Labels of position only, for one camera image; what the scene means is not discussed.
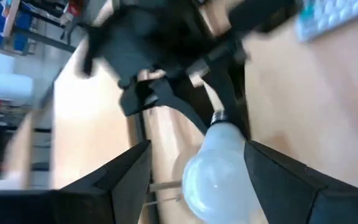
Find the grey desk calculator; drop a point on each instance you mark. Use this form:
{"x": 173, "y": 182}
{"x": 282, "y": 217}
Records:
{"x": 331, "y": 15}

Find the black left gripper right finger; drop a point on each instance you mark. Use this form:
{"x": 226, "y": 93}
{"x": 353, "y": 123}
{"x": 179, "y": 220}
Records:
{"x": 278, "y": 186}

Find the tan laminate side table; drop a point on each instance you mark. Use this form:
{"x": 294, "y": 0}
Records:
{"x": 85, "y": 124}

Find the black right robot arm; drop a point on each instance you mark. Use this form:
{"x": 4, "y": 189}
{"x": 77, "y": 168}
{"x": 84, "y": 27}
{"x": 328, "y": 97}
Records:
{"x": 259, "y": 12}

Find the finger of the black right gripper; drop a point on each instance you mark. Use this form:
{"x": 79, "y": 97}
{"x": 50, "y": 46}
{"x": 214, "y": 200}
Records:
{"x": 228, "y": 90}
{"x": 169, "y": 93}

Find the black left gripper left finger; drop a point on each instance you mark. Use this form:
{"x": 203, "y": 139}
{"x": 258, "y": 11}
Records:
{"x": 123, "y": 193}

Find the white frosted lightbulb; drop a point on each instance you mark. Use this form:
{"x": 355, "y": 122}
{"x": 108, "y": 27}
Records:
{"x": 216, "y": 180}

